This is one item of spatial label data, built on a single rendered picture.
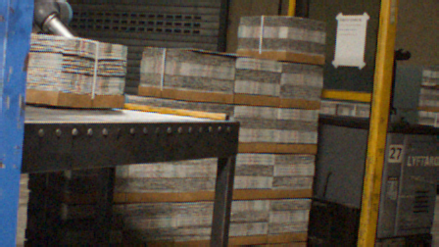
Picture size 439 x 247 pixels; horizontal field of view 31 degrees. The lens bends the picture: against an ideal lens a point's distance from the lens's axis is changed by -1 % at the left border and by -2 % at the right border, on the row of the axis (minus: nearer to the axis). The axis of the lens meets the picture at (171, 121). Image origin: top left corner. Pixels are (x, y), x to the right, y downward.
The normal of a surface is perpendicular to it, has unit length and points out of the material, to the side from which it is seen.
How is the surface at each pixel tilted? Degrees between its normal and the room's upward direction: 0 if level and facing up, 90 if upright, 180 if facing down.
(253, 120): 90
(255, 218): 89
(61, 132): 90
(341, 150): 90
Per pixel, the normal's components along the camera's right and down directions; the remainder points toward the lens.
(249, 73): 0.57, 0.09
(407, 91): -0.51, 0.00
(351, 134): -0.80, -0.04
